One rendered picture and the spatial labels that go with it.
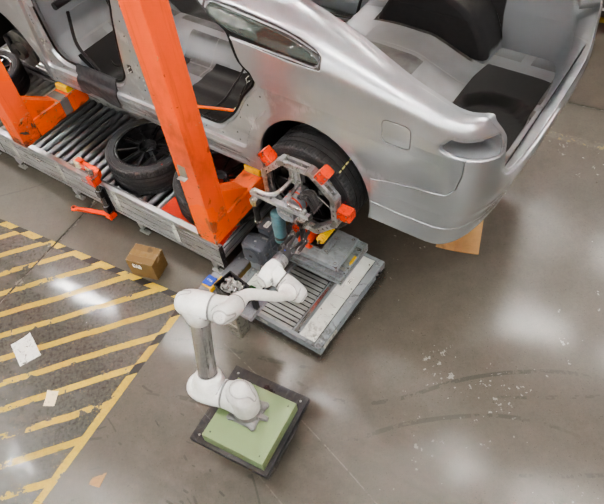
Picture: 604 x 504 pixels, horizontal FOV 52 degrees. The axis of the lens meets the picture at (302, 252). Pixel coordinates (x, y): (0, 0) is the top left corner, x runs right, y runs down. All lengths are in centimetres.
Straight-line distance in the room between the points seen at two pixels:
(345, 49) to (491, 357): 211
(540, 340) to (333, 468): 155
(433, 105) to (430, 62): 146
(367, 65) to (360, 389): 195
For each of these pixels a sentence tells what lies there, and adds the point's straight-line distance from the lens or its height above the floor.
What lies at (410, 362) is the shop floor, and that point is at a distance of 410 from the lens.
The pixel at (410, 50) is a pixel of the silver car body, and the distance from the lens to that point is 458.
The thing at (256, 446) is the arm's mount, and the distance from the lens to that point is 349.
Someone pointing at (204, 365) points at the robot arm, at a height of 78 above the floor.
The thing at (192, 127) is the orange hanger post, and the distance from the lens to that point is 348.
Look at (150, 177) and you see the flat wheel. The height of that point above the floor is 45.
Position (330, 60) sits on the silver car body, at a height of 174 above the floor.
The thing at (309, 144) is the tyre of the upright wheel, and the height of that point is 118.
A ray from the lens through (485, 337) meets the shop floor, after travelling 424.
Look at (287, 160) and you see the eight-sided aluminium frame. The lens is 368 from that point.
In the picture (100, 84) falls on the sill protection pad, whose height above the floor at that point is 92.
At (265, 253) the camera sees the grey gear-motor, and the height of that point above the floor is 35.
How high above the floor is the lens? 359
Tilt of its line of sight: 51 degrees down
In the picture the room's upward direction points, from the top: 8 degrees counter-clockwise
